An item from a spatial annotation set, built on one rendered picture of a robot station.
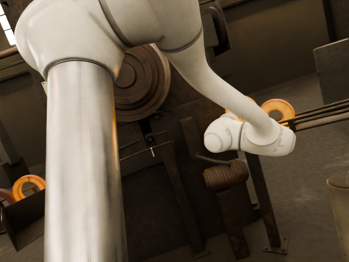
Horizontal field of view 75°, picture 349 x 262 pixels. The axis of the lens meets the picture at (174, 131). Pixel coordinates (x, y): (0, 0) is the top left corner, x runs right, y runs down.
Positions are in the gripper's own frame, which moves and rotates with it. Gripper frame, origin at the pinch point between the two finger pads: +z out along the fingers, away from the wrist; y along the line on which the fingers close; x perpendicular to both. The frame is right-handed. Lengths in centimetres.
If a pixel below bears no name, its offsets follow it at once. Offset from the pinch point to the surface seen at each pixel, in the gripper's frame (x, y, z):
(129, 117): 13, -53, -19
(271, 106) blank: -2.0, 14.0, -1.6
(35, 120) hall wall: 43, -701, 274
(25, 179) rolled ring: 1, -108, -55
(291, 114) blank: -7.0, 21.1, -1.8
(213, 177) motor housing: -27.6, -18.2, -15.3
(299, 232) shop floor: -79, 10, 8
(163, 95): 17.8, -35.3, -6.3
